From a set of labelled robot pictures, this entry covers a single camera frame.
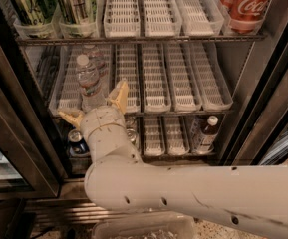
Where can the bottom tray tea bottle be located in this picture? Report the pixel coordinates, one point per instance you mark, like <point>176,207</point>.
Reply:
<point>192,124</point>

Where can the green drink can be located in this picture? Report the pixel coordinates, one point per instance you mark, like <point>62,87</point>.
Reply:
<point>77,12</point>
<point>34,12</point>

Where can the front silver soda can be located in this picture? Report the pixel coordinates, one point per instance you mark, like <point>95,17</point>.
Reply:
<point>133,137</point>

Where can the clear water bottle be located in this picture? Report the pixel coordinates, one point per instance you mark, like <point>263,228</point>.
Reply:
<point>90,83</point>
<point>97,58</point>

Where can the middle tray far left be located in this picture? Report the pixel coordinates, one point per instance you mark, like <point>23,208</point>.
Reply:
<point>66,95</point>

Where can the bottom tray silver cans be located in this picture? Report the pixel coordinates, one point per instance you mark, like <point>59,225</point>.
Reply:
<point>138,148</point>

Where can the stainless steel fridge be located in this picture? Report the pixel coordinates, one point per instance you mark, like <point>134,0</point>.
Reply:
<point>178,77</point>

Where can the bottom wire shelf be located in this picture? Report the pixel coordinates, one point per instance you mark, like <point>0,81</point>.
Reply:
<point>164,157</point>

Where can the bottom tray blue cans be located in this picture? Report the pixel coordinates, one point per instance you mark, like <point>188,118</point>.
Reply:
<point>85,155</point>

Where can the front red cola can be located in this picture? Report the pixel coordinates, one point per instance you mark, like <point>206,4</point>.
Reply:
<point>245,14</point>

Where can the top wire shelf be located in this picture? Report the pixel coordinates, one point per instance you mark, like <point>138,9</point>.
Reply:
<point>138,40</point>

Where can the top tray cola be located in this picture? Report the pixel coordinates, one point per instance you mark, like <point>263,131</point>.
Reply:
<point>227,19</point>

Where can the tray empty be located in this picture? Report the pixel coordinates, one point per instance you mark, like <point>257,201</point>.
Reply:
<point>126,68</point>
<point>161,18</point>
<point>200,17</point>
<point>122,19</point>

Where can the silver soda can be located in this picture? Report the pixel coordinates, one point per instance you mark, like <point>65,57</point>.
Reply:
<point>131,122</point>
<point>133,137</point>

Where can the open fridge door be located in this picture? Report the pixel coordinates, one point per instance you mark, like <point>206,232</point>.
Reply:
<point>250,131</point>

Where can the rear silver soda can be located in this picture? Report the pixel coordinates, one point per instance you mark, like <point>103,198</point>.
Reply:
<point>131,122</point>

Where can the right green drink can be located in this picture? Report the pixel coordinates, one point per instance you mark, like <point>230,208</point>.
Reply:
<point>77,12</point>

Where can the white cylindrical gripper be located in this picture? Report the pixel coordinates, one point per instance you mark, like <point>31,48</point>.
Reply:
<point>101,118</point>

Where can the top tray far left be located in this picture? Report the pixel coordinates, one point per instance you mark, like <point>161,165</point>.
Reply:
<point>48,31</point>

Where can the neighbouring fridge glass door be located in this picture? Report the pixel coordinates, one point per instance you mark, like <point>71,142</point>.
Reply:
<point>25,174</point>

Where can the middle wire shelf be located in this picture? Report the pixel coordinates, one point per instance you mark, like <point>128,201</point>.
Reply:
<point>171,113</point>

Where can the wire shelf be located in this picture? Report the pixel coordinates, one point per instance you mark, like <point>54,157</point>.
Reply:
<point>138,40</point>
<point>164,157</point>
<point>171,113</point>

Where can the brown tea bottle white cap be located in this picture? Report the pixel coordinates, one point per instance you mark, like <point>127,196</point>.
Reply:
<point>206,133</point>

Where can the left green drink can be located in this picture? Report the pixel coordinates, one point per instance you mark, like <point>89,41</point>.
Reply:
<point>34,12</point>

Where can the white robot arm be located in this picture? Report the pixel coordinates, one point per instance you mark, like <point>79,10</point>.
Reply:
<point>249,198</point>

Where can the front blue soda can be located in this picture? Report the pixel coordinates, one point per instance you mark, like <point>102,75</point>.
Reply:
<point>76,142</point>

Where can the middle tray water bottles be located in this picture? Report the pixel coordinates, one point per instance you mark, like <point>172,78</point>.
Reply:
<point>105,83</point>

